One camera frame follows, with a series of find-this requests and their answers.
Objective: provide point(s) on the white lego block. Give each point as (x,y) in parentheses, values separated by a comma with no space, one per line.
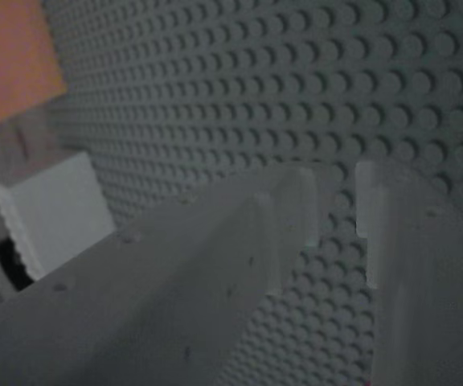
(58,217)

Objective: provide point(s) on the grey Lego baseplate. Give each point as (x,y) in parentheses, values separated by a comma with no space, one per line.
(255,80)

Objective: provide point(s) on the orange lego block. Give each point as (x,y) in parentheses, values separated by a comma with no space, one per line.
(10,56)

